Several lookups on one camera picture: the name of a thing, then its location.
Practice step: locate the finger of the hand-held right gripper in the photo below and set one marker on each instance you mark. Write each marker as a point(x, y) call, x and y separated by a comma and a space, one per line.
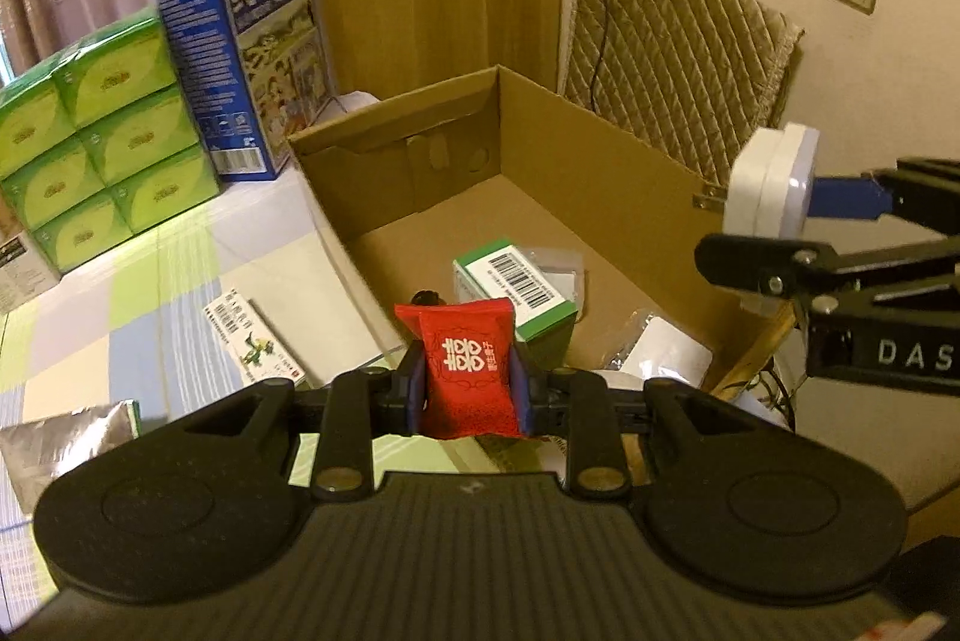
point(851, 199)
point(750, 262)

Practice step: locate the chair with quilted cover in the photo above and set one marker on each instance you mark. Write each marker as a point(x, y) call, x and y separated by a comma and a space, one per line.
point(675, 56)

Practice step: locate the white flat packet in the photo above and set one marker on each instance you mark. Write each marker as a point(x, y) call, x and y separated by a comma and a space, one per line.
point(667, 349)

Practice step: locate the stack of green tissue boxes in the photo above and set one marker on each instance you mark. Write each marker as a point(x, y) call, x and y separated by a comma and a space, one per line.
point(112, 161)

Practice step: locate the white printed product box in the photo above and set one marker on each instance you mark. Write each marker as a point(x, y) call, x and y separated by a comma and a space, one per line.
point(19, 274)

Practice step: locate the silver foil bag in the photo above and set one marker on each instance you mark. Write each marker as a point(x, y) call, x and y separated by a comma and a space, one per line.
point(67, 442)

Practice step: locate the red candy packet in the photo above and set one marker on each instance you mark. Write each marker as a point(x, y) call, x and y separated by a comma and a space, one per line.
point(465, 371)

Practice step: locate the green and white medicine box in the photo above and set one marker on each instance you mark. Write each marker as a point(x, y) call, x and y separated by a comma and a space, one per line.
point(510, 281)

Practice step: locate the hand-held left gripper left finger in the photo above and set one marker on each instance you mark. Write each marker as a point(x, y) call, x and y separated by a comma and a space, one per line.
point(412, 390)

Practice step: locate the long white box green end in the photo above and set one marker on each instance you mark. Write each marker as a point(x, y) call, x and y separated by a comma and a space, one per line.
point(247, 341)

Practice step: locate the brown cardboard box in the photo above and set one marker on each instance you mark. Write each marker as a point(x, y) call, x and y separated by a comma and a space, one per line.
point(600, 176)

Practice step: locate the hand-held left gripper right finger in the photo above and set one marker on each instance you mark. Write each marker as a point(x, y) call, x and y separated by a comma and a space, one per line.
point(525, 397)

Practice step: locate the blue printed carton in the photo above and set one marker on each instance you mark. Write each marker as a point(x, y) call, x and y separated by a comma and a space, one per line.
point(225, 49)

